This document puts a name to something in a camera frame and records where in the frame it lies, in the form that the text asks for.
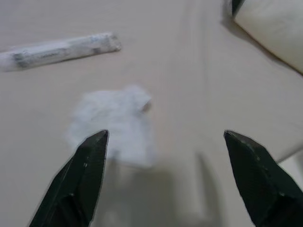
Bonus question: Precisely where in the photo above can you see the crumpled white tissue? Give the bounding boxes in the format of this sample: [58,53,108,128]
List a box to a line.
[67,84,158,168]

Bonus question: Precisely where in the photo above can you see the bed with beige sheet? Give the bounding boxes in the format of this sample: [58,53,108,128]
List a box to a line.
[0,0,303,227]

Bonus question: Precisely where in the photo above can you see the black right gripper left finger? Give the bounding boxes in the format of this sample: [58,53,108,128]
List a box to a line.
[29,129,109,227]

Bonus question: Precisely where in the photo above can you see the white printed tube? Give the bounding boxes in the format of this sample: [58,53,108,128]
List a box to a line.
[0,32,122,72]

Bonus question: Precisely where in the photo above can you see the cream cartoon print blanket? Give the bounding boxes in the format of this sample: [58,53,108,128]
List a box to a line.
[223,0,303,76]

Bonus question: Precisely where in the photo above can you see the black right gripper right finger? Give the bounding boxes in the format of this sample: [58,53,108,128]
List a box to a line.
[223,130,303,227]

